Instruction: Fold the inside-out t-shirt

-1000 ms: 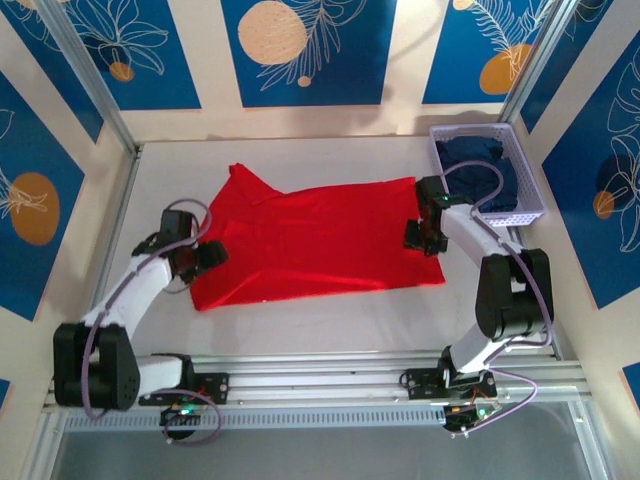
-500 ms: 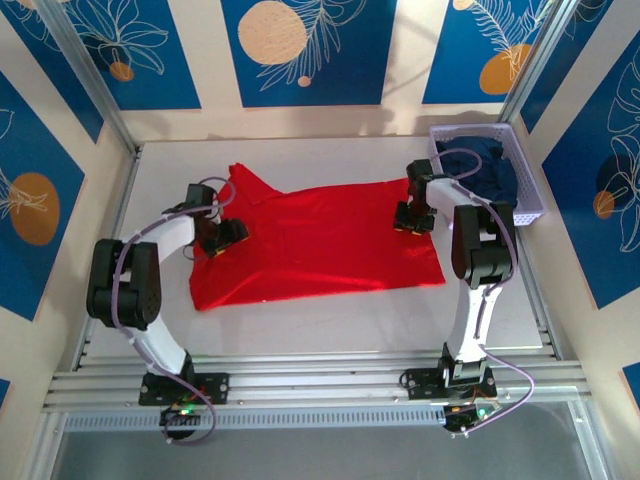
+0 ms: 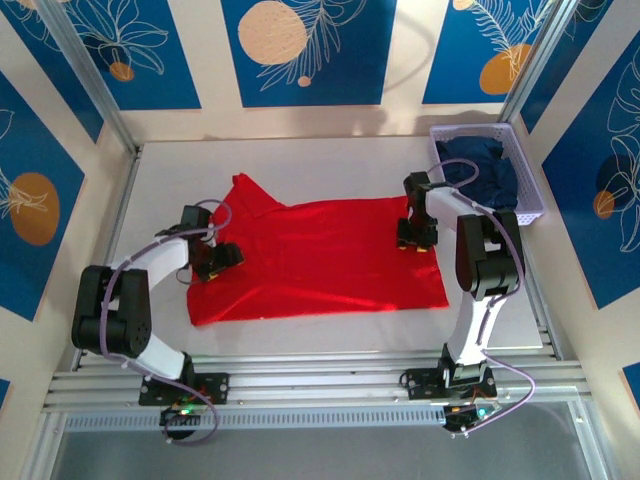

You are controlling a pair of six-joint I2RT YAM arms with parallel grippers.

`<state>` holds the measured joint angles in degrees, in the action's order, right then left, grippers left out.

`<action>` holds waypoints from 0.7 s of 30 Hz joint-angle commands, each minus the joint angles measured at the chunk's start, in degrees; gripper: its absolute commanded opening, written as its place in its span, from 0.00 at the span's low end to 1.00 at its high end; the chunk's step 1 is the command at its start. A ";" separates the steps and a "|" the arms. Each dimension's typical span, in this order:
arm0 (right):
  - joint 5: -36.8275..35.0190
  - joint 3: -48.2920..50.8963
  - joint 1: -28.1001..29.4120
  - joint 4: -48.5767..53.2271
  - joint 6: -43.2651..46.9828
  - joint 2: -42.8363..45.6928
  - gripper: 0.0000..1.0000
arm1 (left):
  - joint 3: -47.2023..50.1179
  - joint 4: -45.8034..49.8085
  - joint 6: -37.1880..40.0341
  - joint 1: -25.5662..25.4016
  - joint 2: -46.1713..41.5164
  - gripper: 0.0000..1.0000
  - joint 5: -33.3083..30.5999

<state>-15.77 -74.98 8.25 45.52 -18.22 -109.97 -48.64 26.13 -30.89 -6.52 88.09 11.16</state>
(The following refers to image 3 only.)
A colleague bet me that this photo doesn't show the red t-shirt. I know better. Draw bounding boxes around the red t-shirt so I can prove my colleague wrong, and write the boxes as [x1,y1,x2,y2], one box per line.
[185,172,450,329]

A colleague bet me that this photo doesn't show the dark blue garment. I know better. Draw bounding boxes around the dark blue garment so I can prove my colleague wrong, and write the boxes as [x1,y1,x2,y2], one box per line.
[434,135,521,214]

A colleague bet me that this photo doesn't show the lavender plastic basket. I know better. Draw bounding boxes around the lavender plastic basket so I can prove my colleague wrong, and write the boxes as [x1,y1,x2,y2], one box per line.
[428,122,546,231]

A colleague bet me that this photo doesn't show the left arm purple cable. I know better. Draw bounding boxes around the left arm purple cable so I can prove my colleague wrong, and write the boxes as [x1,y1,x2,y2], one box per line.
[99,198,235,447]

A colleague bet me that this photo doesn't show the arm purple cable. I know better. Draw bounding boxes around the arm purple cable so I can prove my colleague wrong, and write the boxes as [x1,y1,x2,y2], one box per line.
[428,158,540,440]
[99,198,235,447]

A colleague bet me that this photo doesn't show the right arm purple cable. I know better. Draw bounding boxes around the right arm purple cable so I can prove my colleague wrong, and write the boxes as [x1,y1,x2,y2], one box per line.
[428,158,540,440]

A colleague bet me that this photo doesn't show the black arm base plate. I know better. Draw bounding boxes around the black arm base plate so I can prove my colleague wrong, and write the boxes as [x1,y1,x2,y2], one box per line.
[138,372,231,407]
[399,367,499,401]

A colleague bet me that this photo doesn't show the aluminium base frame rails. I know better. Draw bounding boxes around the aluminium base frame rails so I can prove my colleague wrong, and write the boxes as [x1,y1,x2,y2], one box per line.
[42,349,591,414]

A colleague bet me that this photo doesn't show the blue floral wall panel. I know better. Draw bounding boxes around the blue floral wall panel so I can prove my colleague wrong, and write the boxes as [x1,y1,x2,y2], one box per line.
[542,44,640,311]
[64,0,202,112]
[221,0,399,108]
[519,0,617,135]
[0,72,86,321]
[422,0,566,106]
[0,9,105,145]

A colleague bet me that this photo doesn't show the aluminium frame post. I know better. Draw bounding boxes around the aluminium frame post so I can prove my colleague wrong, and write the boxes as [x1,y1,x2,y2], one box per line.
[499,0,586,126]
[35,0,144,156]

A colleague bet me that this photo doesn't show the grey slotted cable duct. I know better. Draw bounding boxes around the grey slotted cable duct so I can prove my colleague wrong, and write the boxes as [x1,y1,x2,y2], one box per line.
[62,407,451,434]

